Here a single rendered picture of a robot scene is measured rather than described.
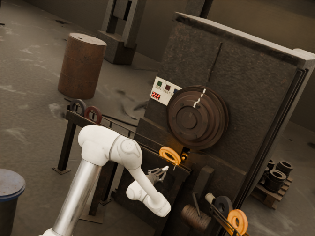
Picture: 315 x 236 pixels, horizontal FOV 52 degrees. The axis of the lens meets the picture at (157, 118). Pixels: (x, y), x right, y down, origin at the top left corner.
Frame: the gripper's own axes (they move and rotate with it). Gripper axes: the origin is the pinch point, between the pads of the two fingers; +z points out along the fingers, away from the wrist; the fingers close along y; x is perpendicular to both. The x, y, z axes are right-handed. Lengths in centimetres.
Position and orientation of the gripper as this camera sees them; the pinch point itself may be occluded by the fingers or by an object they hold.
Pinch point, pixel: (164, 169)
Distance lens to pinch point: 235.5
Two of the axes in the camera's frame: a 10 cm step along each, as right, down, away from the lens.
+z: 5.3, -2.4, 8.1
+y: 8.1, 4.3, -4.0
